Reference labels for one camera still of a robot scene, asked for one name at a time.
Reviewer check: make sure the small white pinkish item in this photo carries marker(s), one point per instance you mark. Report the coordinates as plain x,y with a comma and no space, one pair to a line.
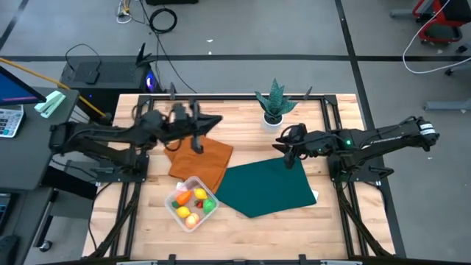
179,189

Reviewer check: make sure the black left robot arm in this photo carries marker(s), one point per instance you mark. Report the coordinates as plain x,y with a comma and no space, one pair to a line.
110,134

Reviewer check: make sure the green toy lime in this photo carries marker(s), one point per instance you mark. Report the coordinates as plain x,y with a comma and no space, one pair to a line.
209,205

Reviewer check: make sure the black computer tower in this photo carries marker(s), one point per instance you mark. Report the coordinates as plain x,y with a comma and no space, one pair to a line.
110,73

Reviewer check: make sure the dark teal cloth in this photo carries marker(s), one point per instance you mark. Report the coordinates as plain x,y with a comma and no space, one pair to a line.
265,187

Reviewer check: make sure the red and black cart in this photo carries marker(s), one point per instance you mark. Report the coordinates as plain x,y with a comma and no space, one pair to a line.
441,22

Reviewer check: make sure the clear plastic tupperware container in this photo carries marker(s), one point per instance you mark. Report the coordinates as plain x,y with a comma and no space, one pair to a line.
173,206

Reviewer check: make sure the peach toy ball fruit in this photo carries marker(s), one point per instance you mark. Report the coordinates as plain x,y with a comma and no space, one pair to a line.
192,220

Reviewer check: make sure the mint green stapler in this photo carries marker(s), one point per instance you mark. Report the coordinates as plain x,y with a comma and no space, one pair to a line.
49,104

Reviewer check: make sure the orange toy carrot green top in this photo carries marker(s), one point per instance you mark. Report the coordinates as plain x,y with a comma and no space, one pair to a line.
184,197

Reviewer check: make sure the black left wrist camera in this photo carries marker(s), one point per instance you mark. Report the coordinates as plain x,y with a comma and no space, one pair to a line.
179,112

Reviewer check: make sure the snake plant in white pot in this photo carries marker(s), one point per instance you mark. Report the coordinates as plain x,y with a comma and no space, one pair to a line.
274,105

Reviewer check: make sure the black metal table frame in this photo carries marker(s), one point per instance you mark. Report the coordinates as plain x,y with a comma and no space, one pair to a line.
235,98

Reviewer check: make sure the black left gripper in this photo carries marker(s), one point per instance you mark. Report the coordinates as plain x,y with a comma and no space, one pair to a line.
197,145

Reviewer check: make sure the grey furniture foot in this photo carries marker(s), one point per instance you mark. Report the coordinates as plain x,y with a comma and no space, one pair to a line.
447,106

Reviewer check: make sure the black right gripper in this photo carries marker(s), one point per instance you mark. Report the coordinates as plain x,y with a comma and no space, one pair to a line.
301,143

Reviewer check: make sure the orange cloth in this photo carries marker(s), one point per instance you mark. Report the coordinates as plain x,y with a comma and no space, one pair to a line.
206,165

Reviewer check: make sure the white paper scrap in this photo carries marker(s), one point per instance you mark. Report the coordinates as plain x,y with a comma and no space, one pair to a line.
315,195

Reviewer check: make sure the grey desk calculator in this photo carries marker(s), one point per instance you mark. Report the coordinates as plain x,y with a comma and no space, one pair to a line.
9,121

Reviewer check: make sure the computer monitor blue screen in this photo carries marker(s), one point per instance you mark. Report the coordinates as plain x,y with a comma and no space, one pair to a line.
14,90

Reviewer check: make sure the red toy strawberry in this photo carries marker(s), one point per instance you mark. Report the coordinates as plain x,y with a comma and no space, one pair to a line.
199,204

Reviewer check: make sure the black desk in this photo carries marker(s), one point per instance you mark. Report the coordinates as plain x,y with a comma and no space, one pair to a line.
29,154

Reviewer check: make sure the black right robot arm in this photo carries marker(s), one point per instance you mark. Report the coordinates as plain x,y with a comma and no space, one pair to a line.
386,138

